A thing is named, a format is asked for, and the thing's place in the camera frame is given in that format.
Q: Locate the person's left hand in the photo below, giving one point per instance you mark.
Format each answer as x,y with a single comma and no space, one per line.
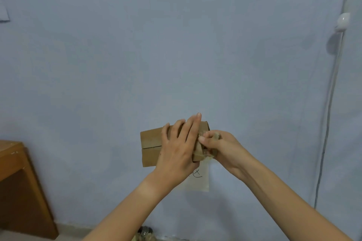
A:
174,159

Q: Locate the person's right hand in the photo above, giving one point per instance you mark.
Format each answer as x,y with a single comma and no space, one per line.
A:
226,153

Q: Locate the person's left little finger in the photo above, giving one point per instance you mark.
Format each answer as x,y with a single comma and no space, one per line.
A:
165,136

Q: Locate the person's right thumb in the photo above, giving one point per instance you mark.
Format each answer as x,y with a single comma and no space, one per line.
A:
211,134

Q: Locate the person's left middle finger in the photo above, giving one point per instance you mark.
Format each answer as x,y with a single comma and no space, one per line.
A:
191,127

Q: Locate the brown cardboard box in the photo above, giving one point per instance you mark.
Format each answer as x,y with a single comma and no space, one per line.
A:
151,147

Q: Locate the brown packing tape strip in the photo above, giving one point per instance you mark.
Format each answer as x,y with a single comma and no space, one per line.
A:
204,155

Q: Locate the person's right forearm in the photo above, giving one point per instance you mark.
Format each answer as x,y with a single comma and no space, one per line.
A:
285,204

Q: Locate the person's left forearm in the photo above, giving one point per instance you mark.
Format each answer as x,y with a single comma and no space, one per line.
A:
133,212

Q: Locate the metallic object with clutter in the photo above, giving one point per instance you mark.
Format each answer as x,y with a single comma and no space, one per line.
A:
145,233

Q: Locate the brown wooden table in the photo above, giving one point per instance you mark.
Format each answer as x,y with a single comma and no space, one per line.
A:
19,190

